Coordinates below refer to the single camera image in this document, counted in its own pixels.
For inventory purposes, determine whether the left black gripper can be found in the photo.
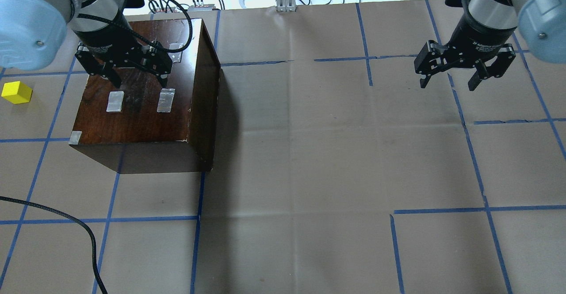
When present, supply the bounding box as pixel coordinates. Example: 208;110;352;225
74;18;172;88

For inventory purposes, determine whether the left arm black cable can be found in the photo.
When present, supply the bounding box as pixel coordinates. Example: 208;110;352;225
0;196;108;294

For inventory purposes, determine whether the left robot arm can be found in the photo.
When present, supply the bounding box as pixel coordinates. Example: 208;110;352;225
0;0;172;88

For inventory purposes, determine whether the dark wooden drawer cabinet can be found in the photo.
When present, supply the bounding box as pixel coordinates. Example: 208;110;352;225
69;18;221;174

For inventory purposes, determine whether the yellow block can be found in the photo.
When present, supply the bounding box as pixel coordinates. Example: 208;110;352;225
1;81;33;104

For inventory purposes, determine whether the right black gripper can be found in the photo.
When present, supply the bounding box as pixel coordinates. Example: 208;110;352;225
414;18;516;91

